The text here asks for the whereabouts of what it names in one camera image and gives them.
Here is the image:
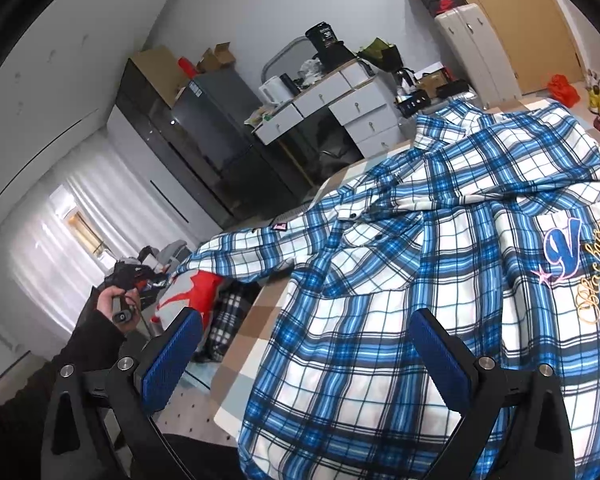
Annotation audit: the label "white plastic bag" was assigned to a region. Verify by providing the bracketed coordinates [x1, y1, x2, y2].
[300, 58, 326, 86]

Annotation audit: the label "person's left forearm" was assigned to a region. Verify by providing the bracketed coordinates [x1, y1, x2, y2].
[0, 309, 128, 480]

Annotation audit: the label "cardboard box with black items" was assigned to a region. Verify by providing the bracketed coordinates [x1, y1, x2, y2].
[415, 62, 468, 101]

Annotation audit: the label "black white plaid cloth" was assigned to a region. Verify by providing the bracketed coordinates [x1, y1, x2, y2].
[192, 280, 266, 363]

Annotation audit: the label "white desk with drawers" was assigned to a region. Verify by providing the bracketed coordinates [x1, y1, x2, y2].
[252, 57, 401, 161]

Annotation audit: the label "large cardboard box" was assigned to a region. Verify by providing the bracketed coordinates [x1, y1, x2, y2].
[131, 46, 191, 108]

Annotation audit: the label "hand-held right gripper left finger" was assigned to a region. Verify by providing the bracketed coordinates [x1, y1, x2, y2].
[42, 306, 204, 480]

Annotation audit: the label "green black bag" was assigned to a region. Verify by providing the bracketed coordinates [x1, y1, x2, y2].
[356, 37, 405, 73]

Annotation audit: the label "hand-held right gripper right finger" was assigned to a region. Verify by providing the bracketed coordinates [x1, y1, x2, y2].
[410, 308, 578, 480]

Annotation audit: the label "black shoe box red logo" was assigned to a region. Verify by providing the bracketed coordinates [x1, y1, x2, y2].
[420, 0, 468, 17]

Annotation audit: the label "white curtain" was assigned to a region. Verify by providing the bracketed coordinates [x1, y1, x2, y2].
[0, 157, 221, 356]

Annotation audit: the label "checkered bed sheet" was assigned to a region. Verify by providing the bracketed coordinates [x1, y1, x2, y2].
[212, 95, 600, 428]

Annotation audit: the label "grey bag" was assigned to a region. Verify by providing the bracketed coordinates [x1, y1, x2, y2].
[157, 241, 193, 273]

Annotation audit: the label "yellow shoes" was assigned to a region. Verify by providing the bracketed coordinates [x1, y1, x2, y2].
[584, 71, 600, 113]

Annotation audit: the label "blue plaid shirt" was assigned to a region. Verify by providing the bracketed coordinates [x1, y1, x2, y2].
[177, 99, 600, 480]

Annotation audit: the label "small open cardboard box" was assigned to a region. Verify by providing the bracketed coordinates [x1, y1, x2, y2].
[196, 42, 237, 75]

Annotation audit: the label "white electric kettle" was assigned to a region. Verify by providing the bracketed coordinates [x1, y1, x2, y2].
[258, 75, 287, 107]

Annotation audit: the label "black blue box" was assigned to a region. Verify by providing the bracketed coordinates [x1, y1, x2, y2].
[395, 91, 431, 118]

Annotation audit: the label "wooden door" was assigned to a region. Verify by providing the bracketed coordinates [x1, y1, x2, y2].
[440, 0, 586, 96]

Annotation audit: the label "person's left hand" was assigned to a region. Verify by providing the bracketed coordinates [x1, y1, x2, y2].
[96, 285, 127, 324]

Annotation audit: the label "black glass cabinet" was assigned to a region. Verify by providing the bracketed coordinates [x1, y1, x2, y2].
[114, 58, 241, 228]

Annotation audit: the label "person's black clothing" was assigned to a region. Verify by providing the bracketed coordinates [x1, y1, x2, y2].
[160, 432, 241, 480]

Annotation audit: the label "grey framed mirror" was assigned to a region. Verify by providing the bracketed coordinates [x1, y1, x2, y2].
[261, 37, 321, 92]

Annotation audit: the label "grey refrigerator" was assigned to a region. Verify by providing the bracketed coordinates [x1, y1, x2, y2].
[172, 67, 261, 171]

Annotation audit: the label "white cabinet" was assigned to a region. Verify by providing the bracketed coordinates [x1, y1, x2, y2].
[434, 2, 523, 111]

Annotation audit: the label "red white printed blanket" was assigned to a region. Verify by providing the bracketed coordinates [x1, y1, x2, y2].
[150, 269, 231, 341]

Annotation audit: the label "red plastic bag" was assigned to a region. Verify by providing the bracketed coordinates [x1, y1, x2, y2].
[547, 74, 581, 107]

